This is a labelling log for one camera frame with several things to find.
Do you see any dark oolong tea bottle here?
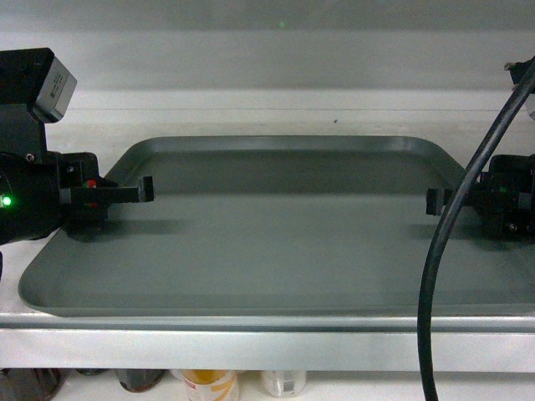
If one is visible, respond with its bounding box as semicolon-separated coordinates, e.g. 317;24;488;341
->
115;369;166;393

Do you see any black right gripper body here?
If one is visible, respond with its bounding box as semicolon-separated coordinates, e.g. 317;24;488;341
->
463;155;534;240

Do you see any thick black cable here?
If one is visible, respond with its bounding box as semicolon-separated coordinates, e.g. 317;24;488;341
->
416;53;535;401

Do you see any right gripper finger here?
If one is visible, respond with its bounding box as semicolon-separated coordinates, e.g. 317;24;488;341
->
425;188;453;216

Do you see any grey rectangular serving tray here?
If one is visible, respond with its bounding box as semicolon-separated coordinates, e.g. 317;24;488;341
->
18;135;535;318

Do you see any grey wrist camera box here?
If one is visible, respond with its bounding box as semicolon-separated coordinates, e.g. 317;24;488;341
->
33;57;78;124

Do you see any dark tea bottle front left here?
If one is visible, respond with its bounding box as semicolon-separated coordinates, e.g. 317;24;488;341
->
1;368;62;401

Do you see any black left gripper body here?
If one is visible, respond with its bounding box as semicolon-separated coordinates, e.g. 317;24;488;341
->
45;152;120;226

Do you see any yellow juice bottle front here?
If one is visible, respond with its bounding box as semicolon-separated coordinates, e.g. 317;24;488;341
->
181;369;239;401

